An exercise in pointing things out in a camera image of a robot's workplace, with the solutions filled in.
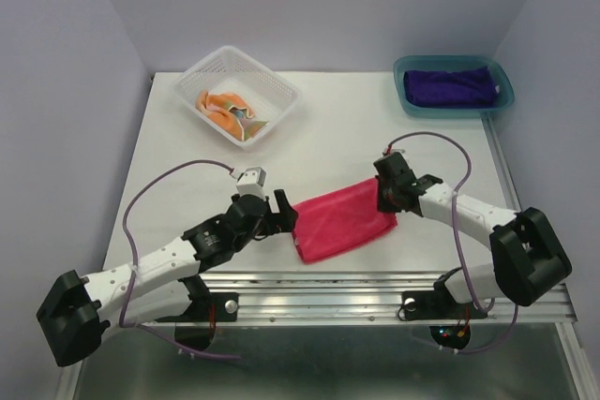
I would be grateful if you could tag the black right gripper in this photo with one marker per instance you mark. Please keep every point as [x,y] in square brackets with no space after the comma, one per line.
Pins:
[382,204]

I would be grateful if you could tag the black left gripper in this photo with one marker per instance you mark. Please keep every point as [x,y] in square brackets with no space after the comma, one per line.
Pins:
[281,221]

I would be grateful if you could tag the pink towel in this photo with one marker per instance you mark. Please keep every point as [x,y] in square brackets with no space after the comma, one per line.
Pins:
[340,221]

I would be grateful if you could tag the orange patterned towel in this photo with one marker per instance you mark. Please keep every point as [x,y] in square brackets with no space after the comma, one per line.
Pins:
[231,113]

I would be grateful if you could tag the purple towel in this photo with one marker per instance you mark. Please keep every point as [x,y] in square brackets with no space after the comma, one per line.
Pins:
[474,88]

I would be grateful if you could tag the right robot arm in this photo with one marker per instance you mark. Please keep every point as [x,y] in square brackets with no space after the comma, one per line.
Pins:
[527,257]

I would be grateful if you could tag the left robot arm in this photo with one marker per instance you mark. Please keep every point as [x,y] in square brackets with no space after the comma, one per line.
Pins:
[79,311]

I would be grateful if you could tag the white plastic mesh basket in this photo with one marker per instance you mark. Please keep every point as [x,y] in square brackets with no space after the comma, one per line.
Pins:
[230,70]

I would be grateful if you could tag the teal translucent plastic bin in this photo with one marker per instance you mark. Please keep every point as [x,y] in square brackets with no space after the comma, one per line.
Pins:
[451,63]

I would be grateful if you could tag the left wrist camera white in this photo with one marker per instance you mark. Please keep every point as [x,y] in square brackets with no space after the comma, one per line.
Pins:
[251,182]

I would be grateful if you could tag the aluminium mounting rail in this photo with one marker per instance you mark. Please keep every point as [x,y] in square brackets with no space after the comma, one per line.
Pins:
[271,298]

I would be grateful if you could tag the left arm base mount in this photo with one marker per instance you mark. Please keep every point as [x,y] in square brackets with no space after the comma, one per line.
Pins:
[206,305]

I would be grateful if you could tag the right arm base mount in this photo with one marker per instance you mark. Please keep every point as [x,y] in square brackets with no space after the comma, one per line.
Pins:
[436,303]

